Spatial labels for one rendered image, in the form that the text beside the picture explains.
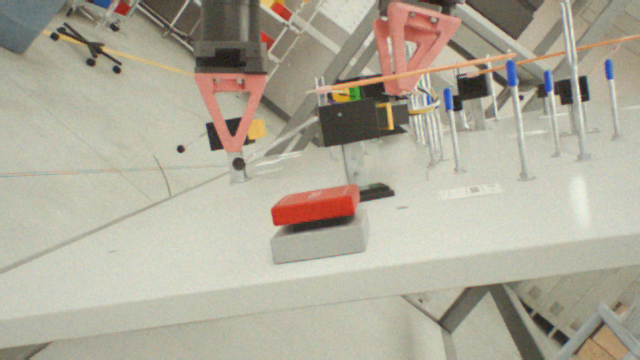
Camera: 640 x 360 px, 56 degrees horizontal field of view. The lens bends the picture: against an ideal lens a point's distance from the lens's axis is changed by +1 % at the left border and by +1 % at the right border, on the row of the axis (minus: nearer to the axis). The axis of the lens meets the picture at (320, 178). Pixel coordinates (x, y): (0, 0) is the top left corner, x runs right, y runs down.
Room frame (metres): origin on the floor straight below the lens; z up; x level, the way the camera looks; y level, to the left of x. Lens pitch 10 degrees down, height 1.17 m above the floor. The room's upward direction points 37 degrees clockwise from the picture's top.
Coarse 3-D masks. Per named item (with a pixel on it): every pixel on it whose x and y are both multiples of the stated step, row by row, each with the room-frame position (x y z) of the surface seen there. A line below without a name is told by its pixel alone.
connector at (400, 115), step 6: (378, 108) 0.60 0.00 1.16; (384, 108) 0.60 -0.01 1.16; (396, 108) 0.60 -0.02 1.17; (402, 108) 0.60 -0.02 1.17; (378, 114) 0.60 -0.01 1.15; (384, 114) 0.60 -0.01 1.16; (396, 114) 0.60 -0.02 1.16; (402, 114) 0.60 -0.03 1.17; (408, 114) 0.61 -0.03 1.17; (378, 120) 0.60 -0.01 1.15; (384, 120) 0.60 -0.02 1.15; (396, 120) 0.60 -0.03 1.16; (402, 120) 0.60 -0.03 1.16; (408, 120) 0.61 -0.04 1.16; (384, 126) 0.60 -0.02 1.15
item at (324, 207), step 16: (304, 192) 0.39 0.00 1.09; (320, 192) 0.38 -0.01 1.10; (336, 192) 0.36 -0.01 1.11; (352, 192) 0.36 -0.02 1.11; (272, 208) 0.35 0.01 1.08; (288, 208) 0.34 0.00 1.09; (304, 208) 0.34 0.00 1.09; (320, 208) 0.34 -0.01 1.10; (336, 208) 0.34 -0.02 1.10; (352, 208) 0.34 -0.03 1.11; (304, 224) 0.35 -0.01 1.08; (320, 224) 0.35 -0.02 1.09; (336, 224) 0.35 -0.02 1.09
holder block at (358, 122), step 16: (320, 112) 0.58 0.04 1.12; (336, 112) 0.58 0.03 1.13; (352, 112) 0.59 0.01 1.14; (368, 112) 0.59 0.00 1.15; (320, 128) 0.59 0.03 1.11; (336, 128) 0.58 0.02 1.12; (352, 128) 0.58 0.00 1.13; (368, 128) 0.59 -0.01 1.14; (320, 144) 0.61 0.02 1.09; (336, 144) 0.58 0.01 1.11
